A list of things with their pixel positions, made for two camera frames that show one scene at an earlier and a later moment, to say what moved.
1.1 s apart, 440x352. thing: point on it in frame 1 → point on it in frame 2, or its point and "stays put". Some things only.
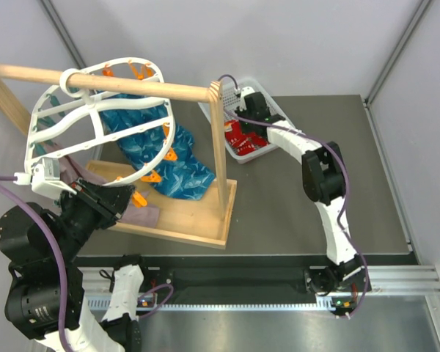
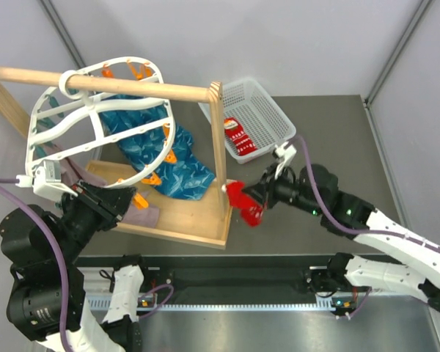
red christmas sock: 258,140 → 235,132
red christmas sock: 232,130 → 251,210
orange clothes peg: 154,177 stays put
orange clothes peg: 138,199 stays put
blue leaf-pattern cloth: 157,145 stays put
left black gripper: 107,201 stays put
